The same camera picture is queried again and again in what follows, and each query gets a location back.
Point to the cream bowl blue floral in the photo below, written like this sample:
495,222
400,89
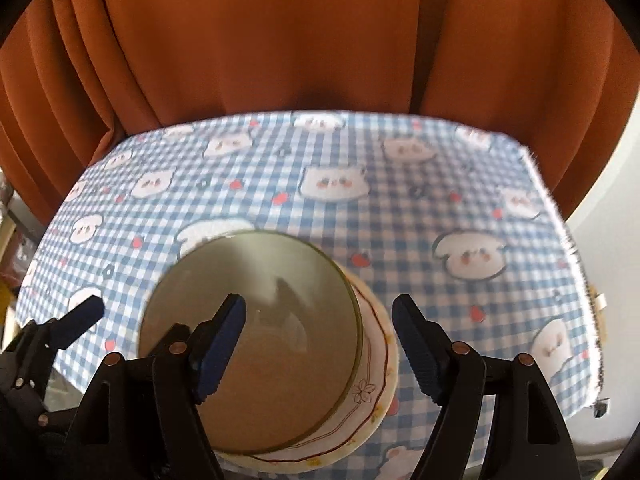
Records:
280,270

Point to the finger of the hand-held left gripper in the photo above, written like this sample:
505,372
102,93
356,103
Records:
22,390
82,312

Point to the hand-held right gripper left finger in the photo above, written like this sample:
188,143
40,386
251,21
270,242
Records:
220,345

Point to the blue checked cartoon tablecloth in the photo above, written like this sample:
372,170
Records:
400,220

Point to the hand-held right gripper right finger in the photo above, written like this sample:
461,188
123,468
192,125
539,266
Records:
420,355

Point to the round deep yellow-flower plate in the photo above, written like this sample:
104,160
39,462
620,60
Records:
393,360

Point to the small black clip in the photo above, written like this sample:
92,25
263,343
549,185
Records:
600,407

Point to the orange pleated curtain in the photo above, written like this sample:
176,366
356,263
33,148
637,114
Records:
300,35

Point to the wooden storage shelf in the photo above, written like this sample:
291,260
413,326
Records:
12,250

